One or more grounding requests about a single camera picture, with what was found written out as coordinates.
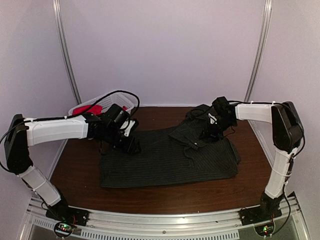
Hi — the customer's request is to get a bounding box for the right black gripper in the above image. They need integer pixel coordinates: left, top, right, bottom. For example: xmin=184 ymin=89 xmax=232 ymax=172
xmin=199 ymin=116 xmax=237 ymax=143

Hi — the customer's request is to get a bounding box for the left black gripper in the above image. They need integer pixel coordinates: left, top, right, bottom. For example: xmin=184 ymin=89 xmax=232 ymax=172
xmin=103 ymin=126 xmax=142 ymax=156

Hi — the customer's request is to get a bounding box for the black pinstriped shirt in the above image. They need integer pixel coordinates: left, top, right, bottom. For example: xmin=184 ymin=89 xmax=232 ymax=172
xmin=99 ymin=104 xmax=241 ymax=189

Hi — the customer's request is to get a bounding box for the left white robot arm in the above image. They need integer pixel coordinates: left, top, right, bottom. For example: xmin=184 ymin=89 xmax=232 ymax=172
xmin=2 ymin=113 xmax=141 ymax=222

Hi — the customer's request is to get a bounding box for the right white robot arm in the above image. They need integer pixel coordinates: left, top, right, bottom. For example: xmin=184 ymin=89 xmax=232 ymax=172
xmin=200 ymin=97 xmax=305 ymax=201

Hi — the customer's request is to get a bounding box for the white plastic laundry basket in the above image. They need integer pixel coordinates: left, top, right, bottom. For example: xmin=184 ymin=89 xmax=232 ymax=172
xmin=68 ymin=91 xmax=138 ymax=116

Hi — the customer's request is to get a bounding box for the red garment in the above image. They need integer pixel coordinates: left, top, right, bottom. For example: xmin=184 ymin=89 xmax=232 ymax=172
xmin=71 ymin=104 xmax=103 ymax=115

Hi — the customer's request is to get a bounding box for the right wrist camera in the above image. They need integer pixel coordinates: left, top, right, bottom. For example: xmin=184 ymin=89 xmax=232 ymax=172
xmin=208 ymin=96 xmax=232 ymax=124

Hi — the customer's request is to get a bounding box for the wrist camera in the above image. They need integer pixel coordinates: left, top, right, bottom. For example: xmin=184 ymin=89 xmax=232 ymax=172
xmin=105 ymin=103 xmax=139 ymax=137
xmin=208 ymin=96 xmax=232 ymax=124

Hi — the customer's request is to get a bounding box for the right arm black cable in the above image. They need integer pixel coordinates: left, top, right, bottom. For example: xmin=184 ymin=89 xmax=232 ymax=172
xmin=186 ymin=107 xmax=213 ymax=118

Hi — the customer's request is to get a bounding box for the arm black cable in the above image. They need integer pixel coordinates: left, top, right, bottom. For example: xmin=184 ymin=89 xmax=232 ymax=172
xmin=186 ymin=107 xmax=213 ymax=118
xmin=0 ymin=89 xmax=141 ymax=171

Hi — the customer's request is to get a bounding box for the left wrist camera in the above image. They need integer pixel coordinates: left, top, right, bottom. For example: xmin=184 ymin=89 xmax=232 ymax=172
xmin=105 ymin=103 xmax=139 ymax=137

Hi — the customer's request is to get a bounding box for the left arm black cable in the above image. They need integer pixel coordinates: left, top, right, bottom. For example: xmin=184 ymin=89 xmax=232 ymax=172
xmin=0 ymin=89 xmax=141 ymax=171

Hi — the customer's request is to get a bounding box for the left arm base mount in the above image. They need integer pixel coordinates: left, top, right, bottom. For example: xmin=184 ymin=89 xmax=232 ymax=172
xmin=41 ymin=199 xmax=89 ymax=240

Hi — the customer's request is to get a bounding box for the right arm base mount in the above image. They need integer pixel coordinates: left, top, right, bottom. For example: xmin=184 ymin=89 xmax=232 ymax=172
xmin=238 ymin=189 xmax=292 ymax=239

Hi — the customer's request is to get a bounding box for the right aluminium corner post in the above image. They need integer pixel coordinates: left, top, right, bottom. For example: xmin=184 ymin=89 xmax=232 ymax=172
xmin=244 ymin=0 xmax=273 ymax=102

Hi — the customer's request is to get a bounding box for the aluminium corner post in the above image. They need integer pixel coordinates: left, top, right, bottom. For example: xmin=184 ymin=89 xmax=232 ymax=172
xmin=52 ymin=0 xmax=82 ymax=104
xmin=244 ymin=0 xmax=273 ymax=102

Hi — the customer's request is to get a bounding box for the left aluminium corner post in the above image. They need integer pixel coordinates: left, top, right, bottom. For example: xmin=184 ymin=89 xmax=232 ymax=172
xmin=52 ymin=0 xmax=82 ymax=104

